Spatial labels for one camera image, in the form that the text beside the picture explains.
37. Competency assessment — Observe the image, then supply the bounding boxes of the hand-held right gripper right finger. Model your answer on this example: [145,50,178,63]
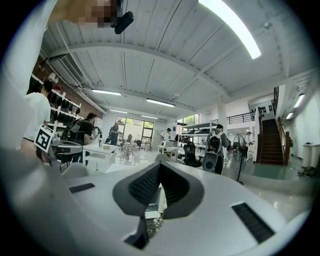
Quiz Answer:
[149,161,288,256]

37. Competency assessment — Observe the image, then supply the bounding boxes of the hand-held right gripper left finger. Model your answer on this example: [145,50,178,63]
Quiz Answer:
[65,161,161,256]

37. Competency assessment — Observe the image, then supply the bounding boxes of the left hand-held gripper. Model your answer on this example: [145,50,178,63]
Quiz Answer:
[34,124,84,166]

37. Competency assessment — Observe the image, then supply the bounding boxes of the person's left forearm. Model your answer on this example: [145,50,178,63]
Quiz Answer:
[20,136,38,159]

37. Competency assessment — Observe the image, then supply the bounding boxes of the grey black backpack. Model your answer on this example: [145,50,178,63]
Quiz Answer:
[61,118,81,141]

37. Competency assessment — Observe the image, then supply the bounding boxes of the large white table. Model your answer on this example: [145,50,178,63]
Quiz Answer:
[82,143,118,173]

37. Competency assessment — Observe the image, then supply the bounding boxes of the table with chequered cloth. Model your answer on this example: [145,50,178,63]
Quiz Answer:
[121,141,139,160]

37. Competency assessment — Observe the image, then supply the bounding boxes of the grey hard case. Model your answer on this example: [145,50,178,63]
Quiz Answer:
[201,151,216,173]

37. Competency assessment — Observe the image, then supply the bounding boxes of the large black-framed window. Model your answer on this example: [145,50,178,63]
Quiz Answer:
[115,115,155,146]

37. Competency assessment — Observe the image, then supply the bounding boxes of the white air conditioner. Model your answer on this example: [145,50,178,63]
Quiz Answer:
[49,54,85,86]

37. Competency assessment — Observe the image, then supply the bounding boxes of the black office chair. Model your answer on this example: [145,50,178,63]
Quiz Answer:
[183,141,203,168]

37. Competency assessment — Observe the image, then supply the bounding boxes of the black red backpack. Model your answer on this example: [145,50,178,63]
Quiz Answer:
[207,133,223,153]

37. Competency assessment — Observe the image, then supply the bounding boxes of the black standing fan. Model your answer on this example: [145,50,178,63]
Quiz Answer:
[232,134,248,186]

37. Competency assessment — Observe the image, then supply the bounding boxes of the small white table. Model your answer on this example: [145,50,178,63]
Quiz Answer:
[158,146,180,163]

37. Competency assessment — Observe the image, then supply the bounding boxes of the white metal storage rack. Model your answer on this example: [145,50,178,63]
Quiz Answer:
[179,119,219,161]

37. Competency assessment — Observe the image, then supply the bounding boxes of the dark wooden staircase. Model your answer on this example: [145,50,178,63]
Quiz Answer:
[256,117,291,166]

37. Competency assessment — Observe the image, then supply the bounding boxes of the person's white shirt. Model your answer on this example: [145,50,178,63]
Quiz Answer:
[0,0,59,161]

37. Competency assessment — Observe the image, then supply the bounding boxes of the small black-framed window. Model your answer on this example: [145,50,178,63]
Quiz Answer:
[183,113,201,126]

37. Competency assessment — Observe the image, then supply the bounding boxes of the pile of dark bags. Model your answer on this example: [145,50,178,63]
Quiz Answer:
[296,165,316,178]

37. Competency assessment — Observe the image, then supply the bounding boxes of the black mezzanine railing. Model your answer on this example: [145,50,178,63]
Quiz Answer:
[226,111,256,125]

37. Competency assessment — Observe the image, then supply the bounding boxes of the white cabinet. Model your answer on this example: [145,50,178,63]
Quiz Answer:
[301,142,320,169]

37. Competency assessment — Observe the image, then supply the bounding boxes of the row of black hanging items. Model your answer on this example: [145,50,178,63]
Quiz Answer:
[257,104,275,114]

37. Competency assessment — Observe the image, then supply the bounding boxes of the person's head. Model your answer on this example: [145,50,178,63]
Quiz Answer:
[48,0,123,28]

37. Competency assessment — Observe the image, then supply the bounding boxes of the black stair railing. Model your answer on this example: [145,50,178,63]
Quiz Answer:
[273,86,280,117]

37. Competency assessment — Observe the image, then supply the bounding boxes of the black head camera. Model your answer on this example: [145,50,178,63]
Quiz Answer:
[109,11,135,35]

